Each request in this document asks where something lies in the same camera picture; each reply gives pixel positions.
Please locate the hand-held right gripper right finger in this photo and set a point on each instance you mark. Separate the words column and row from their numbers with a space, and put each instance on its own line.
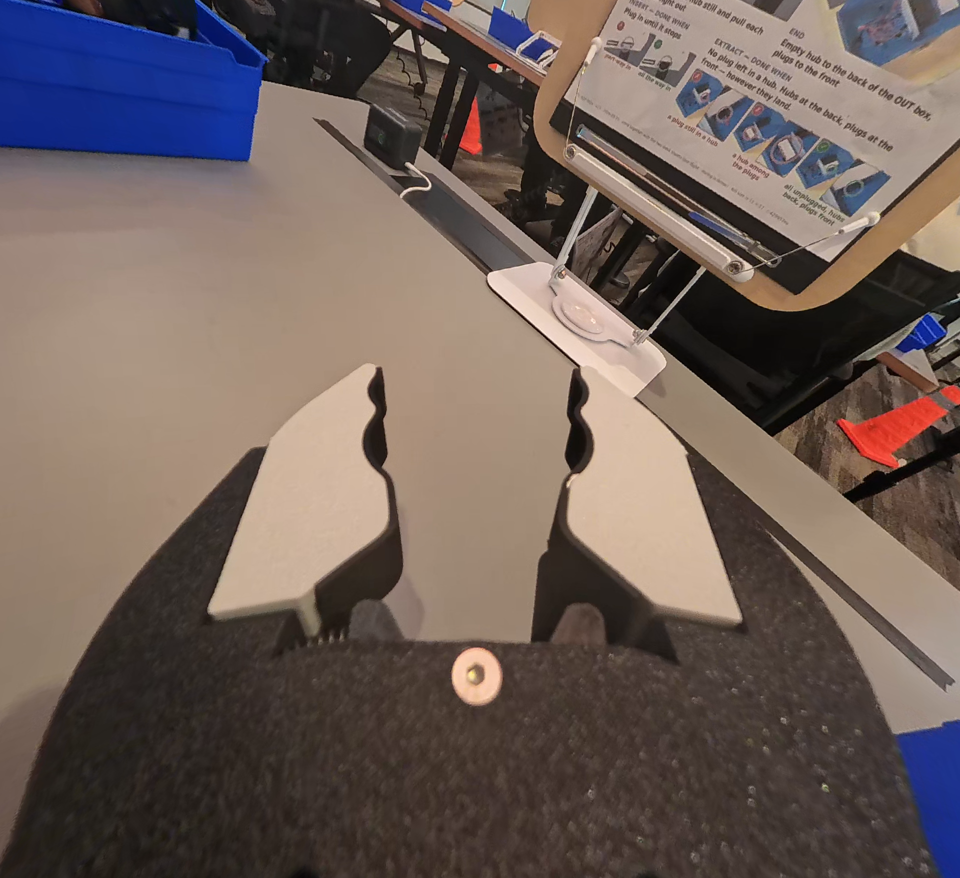
column 645, row 518

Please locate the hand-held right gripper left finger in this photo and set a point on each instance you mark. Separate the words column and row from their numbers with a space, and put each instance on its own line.
column 307, row 510

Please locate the orange traffic cone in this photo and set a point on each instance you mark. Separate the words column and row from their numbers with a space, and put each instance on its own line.
column 892, row 435
column 472, row 135

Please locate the small blue bin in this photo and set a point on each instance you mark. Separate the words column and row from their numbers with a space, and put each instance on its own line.
column 922, row 334

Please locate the instruction board on stand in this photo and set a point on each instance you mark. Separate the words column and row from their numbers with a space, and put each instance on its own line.
column 750, row 68

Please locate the small black camera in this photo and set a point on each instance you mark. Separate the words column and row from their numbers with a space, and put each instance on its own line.
column 390, row 132

